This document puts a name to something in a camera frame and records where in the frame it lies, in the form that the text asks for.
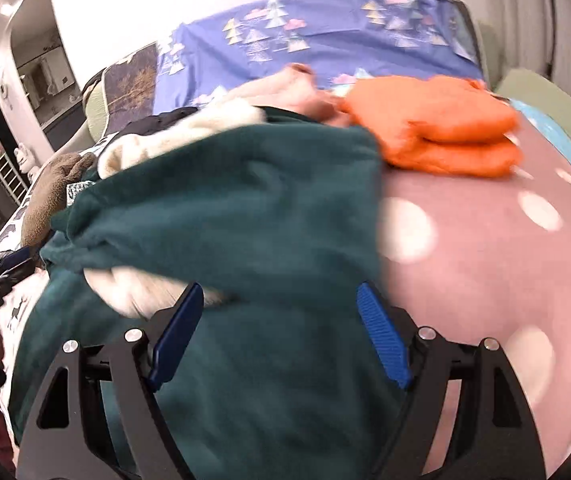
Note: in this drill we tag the dark patterned pillow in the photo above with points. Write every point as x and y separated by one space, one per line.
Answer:
129 88

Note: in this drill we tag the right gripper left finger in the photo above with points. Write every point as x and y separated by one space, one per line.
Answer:
95 415

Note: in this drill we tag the pink dotted bed cover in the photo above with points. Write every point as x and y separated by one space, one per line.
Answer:
471 257

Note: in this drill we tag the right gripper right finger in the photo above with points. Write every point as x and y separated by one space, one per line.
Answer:
494 434

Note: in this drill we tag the green pillow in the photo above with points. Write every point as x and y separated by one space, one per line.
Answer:
537 91

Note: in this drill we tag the white cat figurine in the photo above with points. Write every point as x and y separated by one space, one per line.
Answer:
26 162

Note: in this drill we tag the blue tree-print sheet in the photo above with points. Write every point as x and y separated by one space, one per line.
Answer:
266 18

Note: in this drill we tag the dark green fleece sweater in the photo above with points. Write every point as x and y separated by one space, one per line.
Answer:
281 380

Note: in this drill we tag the pink folded garment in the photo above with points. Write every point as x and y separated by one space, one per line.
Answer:
294 88

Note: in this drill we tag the black folded garment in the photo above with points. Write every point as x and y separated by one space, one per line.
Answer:
154 123

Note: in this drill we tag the orange puffer jacket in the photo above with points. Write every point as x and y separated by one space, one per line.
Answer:
442 125

